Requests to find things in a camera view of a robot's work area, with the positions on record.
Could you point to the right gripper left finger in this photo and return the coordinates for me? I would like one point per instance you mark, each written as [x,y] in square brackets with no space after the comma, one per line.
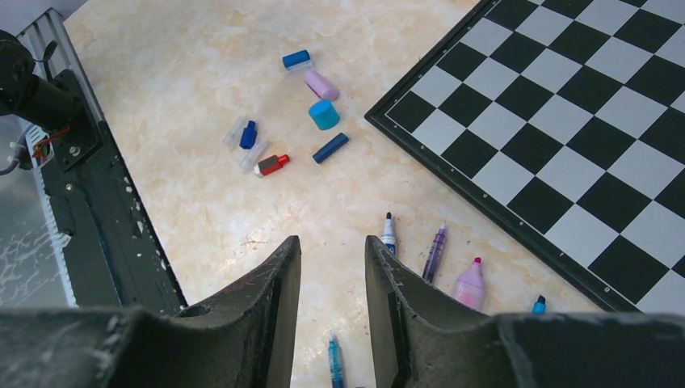
[241,336]

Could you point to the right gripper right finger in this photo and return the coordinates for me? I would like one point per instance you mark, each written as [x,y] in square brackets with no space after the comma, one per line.
[423,338]

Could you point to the lilac highlighter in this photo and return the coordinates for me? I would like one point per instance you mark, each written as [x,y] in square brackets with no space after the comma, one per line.
[469,289]

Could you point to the dark thin pen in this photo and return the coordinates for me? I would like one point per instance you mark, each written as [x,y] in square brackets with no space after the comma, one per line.
[435,254]

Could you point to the blue thin pen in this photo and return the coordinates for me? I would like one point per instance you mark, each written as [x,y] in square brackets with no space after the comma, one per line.
[335,364]

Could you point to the blue capped white marker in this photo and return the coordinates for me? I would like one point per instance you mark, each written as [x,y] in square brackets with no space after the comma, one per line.
[388,237]

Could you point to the blue black highlighter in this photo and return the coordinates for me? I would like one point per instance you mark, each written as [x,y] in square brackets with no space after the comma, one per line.
[539,306]

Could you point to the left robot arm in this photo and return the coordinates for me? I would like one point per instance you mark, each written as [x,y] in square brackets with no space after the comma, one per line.
[28,96]

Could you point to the red square marker cap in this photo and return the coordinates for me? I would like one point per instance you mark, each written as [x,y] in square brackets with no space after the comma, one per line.
[271,164]

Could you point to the blue square marker cap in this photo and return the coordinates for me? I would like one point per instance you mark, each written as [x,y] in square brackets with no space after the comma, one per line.
[249,135]

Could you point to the dark blue marker cap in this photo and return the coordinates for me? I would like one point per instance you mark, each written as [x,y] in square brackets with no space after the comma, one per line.
[331,147]

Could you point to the blue highlighter cap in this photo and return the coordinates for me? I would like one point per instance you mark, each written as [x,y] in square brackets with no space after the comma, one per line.
[324,115]

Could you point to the lilac highlighter cap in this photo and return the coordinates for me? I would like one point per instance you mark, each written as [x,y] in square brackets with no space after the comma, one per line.
[321,86]

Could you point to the black white chessboard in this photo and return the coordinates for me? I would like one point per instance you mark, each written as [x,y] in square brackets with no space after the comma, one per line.
[562,121]

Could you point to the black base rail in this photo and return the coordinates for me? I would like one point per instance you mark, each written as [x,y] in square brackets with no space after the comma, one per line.
[107,251]

